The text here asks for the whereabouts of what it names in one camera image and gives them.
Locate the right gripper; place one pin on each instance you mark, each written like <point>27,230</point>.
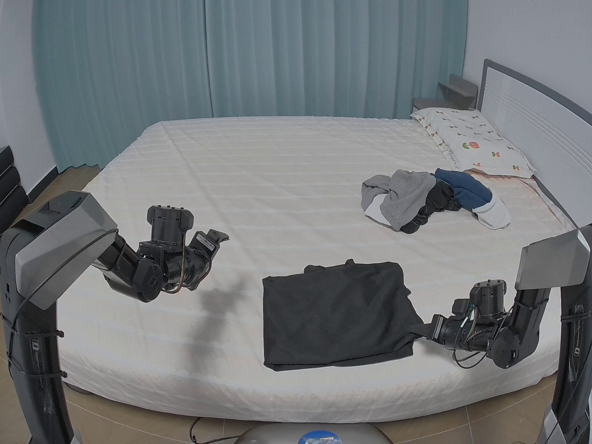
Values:
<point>446,331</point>

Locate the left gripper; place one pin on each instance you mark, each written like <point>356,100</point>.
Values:
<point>206,243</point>

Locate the black T-shirt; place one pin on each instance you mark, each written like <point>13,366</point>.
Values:
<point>333,312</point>

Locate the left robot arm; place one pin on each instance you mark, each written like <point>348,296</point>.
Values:
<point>55,243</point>

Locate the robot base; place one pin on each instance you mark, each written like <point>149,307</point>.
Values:
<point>286,435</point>

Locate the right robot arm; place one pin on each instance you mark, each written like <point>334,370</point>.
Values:
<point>555,257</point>

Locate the bed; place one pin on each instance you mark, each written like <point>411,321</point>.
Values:
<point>277,169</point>

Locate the white garment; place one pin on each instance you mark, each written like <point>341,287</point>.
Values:
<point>377,213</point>
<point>495,213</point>

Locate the black garment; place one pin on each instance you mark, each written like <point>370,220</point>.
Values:
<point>439,201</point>

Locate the grey knitted garment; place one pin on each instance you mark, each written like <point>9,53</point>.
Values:
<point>402,197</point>

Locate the dark blue garment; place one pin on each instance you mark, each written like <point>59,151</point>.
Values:
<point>467,190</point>

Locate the white printed pillow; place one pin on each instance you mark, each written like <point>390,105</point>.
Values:
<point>476,141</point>

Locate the blue-green curtain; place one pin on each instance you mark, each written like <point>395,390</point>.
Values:
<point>125,63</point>
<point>333,39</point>

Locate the grey bedside table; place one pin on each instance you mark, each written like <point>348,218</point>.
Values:
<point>448,93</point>

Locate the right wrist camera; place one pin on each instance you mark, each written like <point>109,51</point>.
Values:
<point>461,307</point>

